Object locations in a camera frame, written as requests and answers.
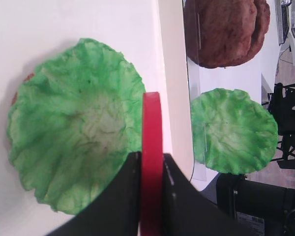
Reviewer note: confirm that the brown meat patty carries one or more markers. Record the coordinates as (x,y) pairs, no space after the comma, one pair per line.
(261,28)
(218,32)

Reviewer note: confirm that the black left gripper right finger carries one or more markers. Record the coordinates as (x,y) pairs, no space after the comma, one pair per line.
(185,212)

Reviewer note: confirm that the standing green lettuce leaf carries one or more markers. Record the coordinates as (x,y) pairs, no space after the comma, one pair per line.
(232,133)

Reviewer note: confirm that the black chair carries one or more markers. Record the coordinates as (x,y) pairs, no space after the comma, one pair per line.
(282,107)

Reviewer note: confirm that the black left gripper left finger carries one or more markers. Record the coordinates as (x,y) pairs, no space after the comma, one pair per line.
(116,211)

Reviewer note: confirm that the brown meat patty inner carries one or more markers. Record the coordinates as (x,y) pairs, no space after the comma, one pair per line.
(218,32)

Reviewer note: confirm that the clear acrylic rack right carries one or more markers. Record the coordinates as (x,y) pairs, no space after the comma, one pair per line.
(195,98)

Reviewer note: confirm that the white rectangular tray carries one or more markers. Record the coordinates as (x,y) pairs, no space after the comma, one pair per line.
(149,34)

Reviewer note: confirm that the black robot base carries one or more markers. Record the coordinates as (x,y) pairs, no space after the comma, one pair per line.
(267,210)

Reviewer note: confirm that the green lettuce leaf on bun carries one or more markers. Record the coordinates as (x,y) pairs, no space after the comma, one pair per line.
(74,123)

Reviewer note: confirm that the red tomato slice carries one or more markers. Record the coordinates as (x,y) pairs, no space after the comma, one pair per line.
(152,166)

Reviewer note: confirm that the brown meat patty outer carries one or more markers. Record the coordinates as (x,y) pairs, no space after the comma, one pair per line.
(261,28)

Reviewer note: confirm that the bottom bun under lettuce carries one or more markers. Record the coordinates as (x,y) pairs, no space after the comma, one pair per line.
(16,93)

